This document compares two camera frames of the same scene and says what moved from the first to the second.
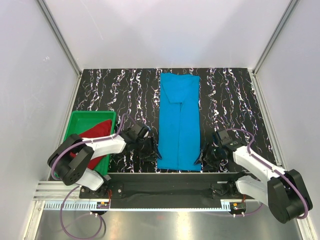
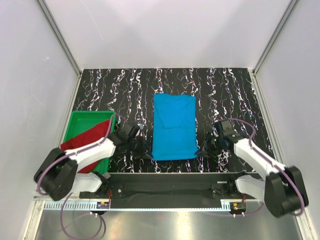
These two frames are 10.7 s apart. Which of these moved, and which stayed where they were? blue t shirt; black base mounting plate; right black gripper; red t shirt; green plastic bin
Moved: right black gripper; blue t shirt
Stayed: green plastic bin; black base mounting plate; red t shirt
